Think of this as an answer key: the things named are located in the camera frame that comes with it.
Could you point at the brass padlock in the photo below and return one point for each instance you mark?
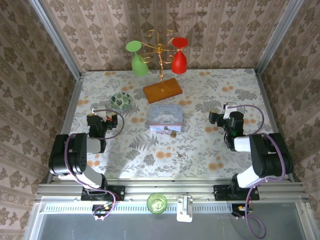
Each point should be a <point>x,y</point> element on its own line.
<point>172,134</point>

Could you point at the aluminium frame post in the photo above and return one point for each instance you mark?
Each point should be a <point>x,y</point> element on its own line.
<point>277,37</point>
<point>57,37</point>

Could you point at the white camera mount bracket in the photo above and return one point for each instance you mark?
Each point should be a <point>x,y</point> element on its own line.
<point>184,208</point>

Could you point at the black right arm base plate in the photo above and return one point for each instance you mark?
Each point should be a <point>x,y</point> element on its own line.
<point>222,193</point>

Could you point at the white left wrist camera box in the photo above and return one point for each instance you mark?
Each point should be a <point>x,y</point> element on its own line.
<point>100,111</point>

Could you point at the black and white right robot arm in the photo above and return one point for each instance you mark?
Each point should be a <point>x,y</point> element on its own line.
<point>265,155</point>

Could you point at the leaf pattern bowl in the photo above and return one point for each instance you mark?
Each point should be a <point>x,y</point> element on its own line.
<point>120,101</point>

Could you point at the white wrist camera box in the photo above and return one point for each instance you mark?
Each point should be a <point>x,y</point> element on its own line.
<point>100,111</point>
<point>228,111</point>

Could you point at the small metal key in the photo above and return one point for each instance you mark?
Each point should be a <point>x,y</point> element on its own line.
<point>180,154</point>

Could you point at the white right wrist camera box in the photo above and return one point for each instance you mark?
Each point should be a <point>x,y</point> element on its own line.
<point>228,111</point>

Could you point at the blue cartoon tin box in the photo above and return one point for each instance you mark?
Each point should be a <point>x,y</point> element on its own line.
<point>166,116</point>

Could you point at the aluminium frame cross rail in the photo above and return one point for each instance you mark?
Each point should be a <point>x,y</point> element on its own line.
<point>162,186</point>

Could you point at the green wine glass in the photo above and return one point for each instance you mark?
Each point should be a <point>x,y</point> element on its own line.
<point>138,65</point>

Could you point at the aluminium frame side rail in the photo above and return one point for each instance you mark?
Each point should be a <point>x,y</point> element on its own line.
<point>72,110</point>
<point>270,110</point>

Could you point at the gold glass rack wooden base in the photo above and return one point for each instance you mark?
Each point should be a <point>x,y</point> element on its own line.
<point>162,91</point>

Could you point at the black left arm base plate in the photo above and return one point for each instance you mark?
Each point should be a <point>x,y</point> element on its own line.
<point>117,192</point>

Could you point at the red wine glass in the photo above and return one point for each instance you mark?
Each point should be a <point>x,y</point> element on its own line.
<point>179,63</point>

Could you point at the green plastic cup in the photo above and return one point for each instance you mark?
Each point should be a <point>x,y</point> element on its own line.
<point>156,203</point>

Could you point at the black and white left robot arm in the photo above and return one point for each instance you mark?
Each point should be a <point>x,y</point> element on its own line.
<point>75,155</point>

